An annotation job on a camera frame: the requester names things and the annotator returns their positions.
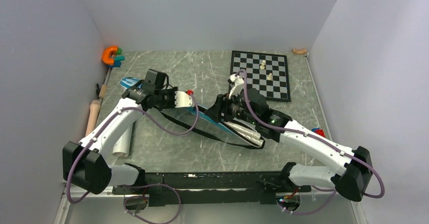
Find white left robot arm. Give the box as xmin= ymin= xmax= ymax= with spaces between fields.
xmin=62 ymin=69 xmax=175 ymax=194

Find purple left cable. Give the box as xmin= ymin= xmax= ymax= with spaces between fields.
xmin=66 ymin=93 xmax=200 ymax=224

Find blue racket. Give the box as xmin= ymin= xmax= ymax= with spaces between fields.
xmin=226 ymin=122 xmax=265 ymax=148

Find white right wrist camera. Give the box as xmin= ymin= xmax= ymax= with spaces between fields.
xmin=228 ymin=74 xmax=244 ymax=100

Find teal blue toy blocks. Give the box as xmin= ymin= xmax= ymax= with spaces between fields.
xmin=110 ymin=48 xmax=125 ymax=68

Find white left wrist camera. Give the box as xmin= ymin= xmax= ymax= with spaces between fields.
xmin=174 ymin=91 xmax=194 ymax=108

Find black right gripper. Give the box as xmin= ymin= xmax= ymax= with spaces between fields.
xmin=204 ymin=89 xmax=258 ymax=125

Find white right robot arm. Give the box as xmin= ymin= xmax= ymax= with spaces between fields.
xmin=204 ymin=88 xmax=374 ymax=202

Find blue racket bag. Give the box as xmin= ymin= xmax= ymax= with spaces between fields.
xmin=120 ymin=77 xmax=266 ymax=150

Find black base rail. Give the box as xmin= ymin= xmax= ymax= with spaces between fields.
xmin=112 ymin=171 xmax=311 ymax=207

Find colourful brick toy train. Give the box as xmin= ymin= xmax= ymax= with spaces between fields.
xmin=312 ymin=128 xmax=325 ymax=138

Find white shuttlecock tube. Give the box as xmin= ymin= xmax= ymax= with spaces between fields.
xmin=112 ymin=123 xmax=134 ymax=158

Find orange horseshoe magnet toy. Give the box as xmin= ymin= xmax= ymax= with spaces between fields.
xmin=102 ymin=46 xmax=119 ymax=66

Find purple cable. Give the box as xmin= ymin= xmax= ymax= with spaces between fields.
xmin=66 ymin=93 xmax=200 ymax=224
xmin=234 ymin=69 xmax=385 ymax=216

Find wooden rolling pin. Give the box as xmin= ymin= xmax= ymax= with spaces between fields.
xmin=85 ymin=100 xmax=101 ymax=136

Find white chess piece upper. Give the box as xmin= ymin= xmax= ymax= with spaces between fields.
xmin=260 ymin=60 xmax=266 ymax=70

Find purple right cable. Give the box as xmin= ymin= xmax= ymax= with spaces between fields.
xmin=234 ymin=69 xmax=385 ymax=216

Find black white chessboard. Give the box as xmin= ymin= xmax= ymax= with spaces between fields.
xmin=230 ymin=51 xmax=291 ymax=102

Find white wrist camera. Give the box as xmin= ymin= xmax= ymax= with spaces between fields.
xmin=174 ymin=91 xmax=194 ymax=108
xmin=228 ymin=74 xmax=244 ymax=100

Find wooden arch block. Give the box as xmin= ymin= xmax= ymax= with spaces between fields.
xmin=292 ymin=48 xmax=308 ymax=55

